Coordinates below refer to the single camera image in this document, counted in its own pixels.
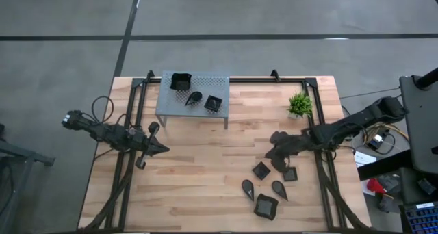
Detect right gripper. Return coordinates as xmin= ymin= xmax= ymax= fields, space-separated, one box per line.
xmin=265 ymin=130 xmax=311 ymax=172

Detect grey metal stand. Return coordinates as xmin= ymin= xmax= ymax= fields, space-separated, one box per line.
xmin=0 ymin=123 xmax=56 ymax=234

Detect dark grey side table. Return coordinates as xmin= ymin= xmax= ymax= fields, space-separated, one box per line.
xmin=398 ymin=75 xmax=438 ymax=175

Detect blue bin rack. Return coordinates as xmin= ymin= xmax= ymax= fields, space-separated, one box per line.
xmin=403 ymin=201 xmax=438 ymax=234

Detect silver power adapter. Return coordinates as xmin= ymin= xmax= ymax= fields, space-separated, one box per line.
xmin=366 ymin=133 xmax=386 ymax=151

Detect black square mini plate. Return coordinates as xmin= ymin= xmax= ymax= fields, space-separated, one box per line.
xmin=282 ymin=166 xmax=298 ymax=183
xmin=203 ymin=94 xmax=223 ymax=112
xmin=251 ymin=161 xmax=272 ymax=181

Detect black pole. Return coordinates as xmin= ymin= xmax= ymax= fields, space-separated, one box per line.
xmin=412 ymin=67 xmax=438 ymax=90

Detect white paper sheet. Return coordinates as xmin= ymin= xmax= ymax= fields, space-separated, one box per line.
xmin=353 ymin=151 xmax=377 ymax=168

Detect green plant in white pot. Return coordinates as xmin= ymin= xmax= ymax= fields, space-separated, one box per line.
xmin=286 ymin=90 xmax=313 ymax=121

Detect black aluminium table frame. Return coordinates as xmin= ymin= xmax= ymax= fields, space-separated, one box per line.
xmin=79 ymin=68 xmax=372 ymax=233

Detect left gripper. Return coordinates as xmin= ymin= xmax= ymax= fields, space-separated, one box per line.
xmin=135 ymin=121 xmax=170 ymax=170

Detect red cloth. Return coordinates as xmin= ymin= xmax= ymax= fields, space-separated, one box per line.
xmin=365 ymin=177 xmax=387 ymax=195

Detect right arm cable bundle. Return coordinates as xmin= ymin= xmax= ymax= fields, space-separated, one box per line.
xmin=342 ymin=121 xmax=411 ymax=157

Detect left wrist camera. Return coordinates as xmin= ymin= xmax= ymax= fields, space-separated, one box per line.
xmin=131 ymin=129 xmax=147 ymax=145

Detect thin black floor cable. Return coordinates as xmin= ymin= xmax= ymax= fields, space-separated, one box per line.
xmin=339 ymin=87 xmax=401 ymax=100

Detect grey perforated metal shelf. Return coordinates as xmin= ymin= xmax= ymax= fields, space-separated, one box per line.
xmin=155 ymin=70 xmax=231 ymax=130

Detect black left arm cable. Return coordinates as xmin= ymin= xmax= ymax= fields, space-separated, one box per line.
xmin=90 ymin=95 xmax=141 ymax=129

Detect black teardrop mini plate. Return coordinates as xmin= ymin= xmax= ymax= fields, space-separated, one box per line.
xmin=184 ymin=91 xmax=203 ymax=107
xmin=241 ymin=179 xmax=255 ymax=203
xmin=271 ymin=180 xmax=289 ymax=202

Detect black wavy square bowl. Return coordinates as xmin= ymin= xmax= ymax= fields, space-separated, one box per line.
xmin=170 ymin=72 xmax=192 ymax=92
xmin=253 ymin=192 xmax=279 ymax=222

